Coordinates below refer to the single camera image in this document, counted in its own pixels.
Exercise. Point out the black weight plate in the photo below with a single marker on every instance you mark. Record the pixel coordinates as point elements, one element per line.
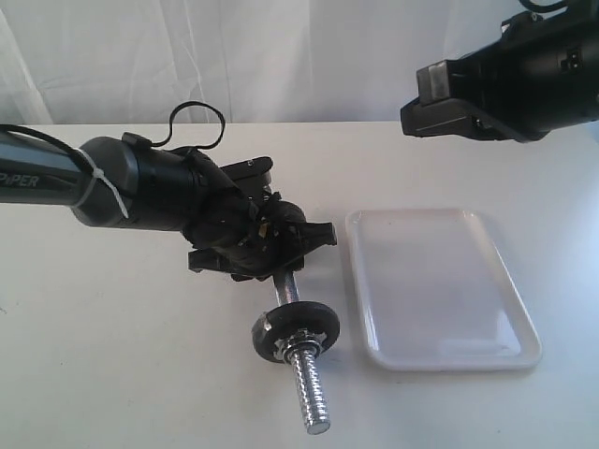
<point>287,320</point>

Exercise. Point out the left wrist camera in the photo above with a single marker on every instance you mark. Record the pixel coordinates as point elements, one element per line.
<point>252,176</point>

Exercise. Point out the chrome spinlock collar nut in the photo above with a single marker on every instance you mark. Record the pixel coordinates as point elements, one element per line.
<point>303,340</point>

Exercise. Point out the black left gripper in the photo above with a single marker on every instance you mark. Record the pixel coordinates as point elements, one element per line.
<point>277,238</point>

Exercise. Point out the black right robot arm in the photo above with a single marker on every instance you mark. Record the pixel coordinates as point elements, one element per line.
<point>568,29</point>

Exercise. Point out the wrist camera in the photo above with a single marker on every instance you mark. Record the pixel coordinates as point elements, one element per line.
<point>434,82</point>
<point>252,176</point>

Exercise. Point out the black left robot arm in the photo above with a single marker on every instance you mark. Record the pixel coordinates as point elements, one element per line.
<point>122,183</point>

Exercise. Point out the white rectangular tray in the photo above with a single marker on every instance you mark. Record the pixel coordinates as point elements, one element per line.
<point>435,295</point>

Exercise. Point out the white backdrop curtain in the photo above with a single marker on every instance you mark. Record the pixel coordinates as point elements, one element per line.
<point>65,62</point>

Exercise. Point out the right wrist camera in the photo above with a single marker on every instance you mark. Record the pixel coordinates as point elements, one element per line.
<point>434,82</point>

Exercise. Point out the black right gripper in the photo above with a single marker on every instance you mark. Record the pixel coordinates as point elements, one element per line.
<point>503,99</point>

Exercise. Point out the chrome dumbbell bar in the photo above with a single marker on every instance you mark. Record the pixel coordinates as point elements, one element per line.
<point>313,405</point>

